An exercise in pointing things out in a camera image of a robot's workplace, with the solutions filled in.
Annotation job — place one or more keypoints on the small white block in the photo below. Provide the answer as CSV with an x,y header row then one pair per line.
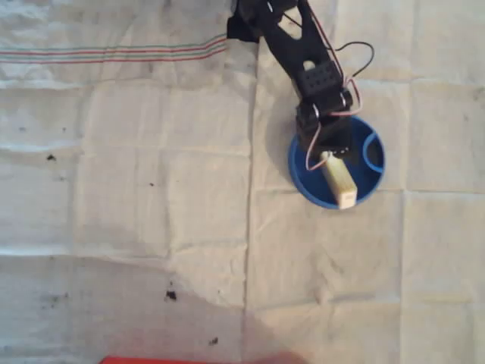
x,y
341,182

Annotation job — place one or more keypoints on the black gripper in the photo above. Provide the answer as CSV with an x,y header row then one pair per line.
x,y
339,147

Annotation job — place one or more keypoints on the white cloth with stripes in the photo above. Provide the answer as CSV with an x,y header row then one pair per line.
x,y
132,227

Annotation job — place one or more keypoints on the blue plastic bowl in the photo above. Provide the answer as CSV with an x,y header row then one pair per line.
x,y
303,170

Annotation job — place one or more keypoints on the red flat object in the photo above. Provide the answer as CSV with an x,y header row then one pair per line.
x,y
189,360

